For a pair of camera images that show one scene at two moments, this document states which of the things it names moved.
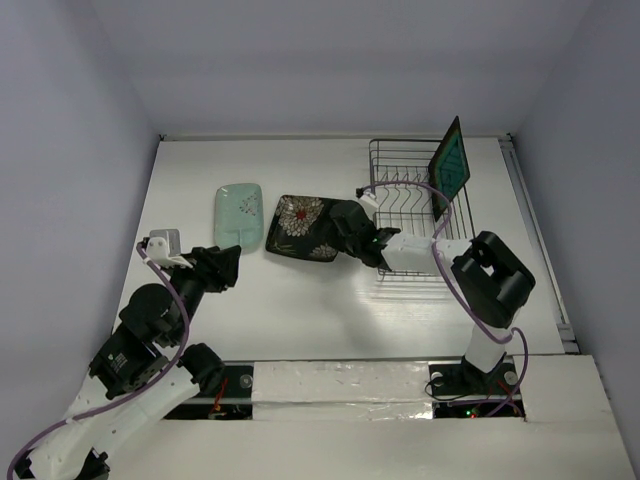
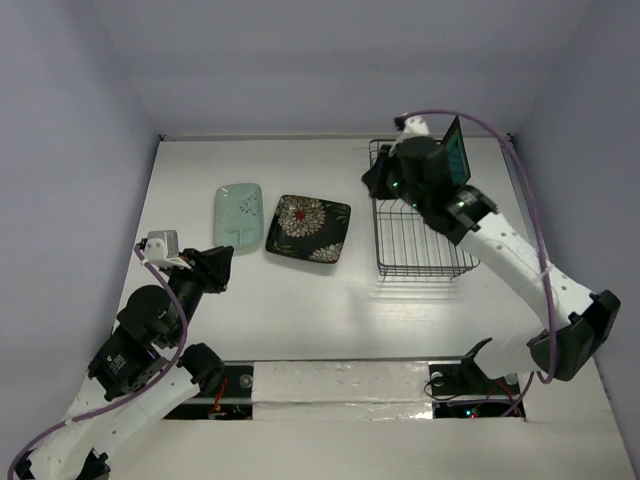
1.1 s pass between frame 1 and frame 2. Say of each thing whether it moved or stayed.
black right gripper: moved
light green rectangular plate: stayed
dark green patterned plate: stayed
